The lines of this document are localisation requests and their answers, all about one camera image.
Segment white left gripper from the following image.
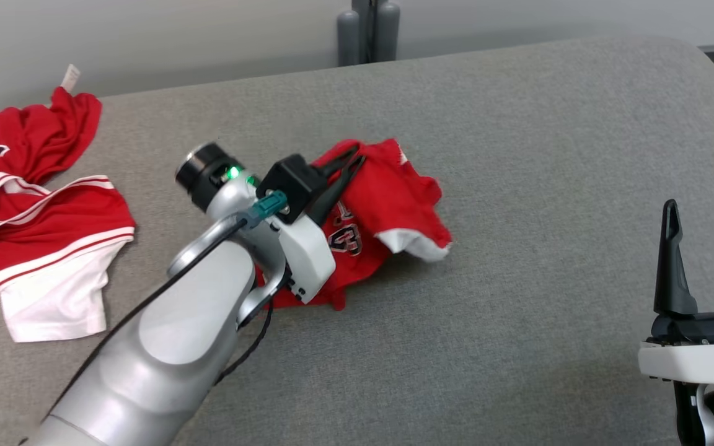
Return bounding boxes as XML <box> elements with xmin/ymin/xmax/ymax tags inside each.
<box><xmin>268</xmin><ymin>143</ymin><xmax>368</xmax><ymax>304</ymax></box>

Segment red and white jersey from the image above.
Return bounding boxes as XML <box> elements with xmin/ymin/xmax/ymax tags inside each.
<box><xmin>0</xmin><ymin>65</ymin><xmax>136</xmax><ymax>343</ymax></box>

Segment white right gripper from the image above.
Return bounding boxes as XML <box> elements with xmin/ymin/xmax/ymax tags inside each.
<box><xmin>638</xmin><ymin>196</ymin><xmax>714</xmax><ymax>394</ymax></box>

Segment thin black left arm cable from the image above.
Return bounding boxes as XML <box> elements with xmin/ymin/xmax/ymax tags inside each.
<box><xmin>214</xmin><ymin>302</ymin><xmax>275</xmax><ymax>386</ymax></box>

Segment red shorts with number print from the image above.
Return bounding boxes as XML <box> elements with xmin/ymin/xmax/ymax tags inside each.
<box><xmin>258</xmin><ymin>138</ymin><xmax>454</xmax><ymax>310</ymax></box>

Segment grey fabric sofa cushion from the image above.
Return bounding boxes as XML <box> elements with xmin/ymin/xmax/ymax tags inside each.
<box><xmin>0</xmin><ymin>34</ymin><xmax>714</xmax><ymax>446</ymax></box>

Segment left arm cable teal connector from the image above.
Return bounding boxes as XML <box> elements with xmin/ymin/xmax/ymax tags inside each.
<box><xmin>19</xmin><ymin>190</ymin><xmax>288</xmax><ymax>446</ymax></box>

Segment grey metal post with cylinders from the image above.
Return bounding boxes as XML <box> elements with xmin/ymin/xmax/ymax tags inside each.
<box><xmin>337</xmin><ymin>0</ymin><xmax>401</xmax><ymax>67</ymax></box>

